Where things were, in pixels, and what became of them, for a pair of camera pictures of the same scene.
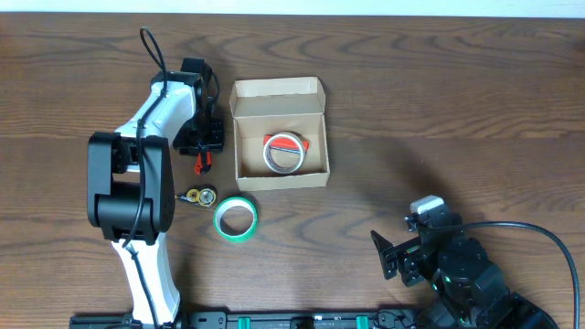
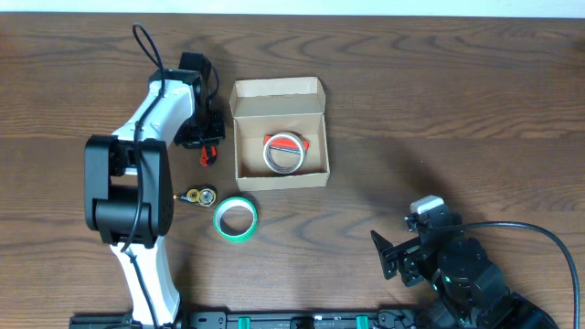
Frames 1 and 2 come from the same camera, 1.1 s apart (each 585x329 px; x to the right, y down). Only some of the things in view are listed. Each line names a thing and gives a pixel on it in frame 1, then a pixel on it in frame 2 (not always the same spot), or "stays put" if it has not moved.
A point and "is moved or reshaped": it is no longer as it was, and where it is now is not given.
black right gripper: (401, 255) stays put
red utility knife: (203, 163) is moved or reshaped
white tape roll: (270, 161) stays put
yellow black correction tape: (205, 195) stays put
